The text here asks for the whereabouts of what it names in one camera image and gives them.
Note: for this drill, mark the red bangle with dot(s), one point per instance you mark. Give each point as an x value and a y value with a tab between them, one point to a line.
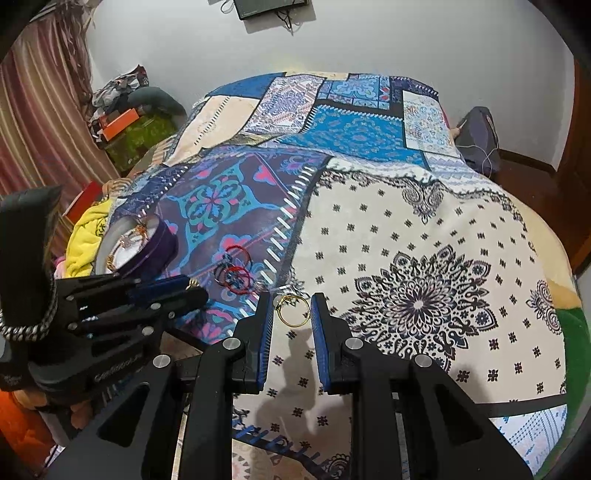
236	248
249	284
221	277

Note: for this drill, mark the patterned patchwork blanket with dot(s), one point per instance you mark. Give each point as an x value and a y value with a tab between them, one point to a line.
406	221

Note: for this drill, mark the patterned bag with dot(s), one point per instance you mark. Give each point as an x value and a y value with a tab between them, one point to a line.
120	87

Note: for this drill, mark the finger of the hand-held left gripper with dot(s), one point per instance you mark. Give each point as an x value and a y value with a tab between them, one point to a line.
180	302
154	288

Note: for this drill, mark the striped curtain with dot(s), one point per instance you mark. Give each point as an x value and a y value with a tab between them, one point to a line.
41	106

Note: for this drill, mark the dark grey bag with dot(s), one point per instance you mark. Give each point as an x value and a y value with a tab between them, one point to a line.
480	134

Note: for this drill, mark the orange cloth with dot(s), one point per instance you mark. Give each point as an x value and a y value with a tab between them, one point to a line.
21	429

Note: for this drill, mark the green patterned cloth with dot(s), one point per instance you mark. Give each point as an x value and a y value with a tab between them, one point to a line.
138	138

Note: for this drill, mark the grey cushion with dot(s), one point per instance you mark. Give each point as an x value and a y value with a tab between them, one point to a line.
159	99

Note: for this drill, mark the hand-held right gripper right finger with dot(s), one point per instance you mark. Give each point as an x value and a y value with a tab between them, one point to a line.
318	344

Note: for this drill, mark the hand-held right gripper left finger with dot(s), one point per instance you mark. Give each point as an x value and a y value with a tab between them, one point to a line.
264	344

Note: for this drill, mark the orange box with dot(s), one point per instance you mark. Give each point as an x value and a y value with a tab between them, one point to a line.
117	125

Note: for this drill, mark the small gold jewelry piece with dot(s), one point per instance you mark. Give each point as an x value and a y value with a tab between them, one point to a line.
192	283

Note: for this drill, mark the yellow cloth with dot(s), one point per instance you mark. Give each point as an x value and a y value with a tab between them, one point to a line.
85	240

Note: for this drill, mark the round purple tin box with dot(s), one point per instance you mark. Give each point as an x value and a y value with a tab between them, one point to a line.
157	249

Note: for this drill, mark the gold bangle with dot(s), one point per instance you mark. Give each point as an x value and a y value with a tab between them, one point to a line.
282	318

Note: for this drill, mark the gold jewelry in tin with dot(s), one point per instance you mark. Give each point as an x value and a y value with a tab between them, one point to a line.
129	240

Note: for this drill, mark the red box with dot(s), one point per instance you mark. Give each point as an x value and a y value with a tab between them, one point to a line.
83	201

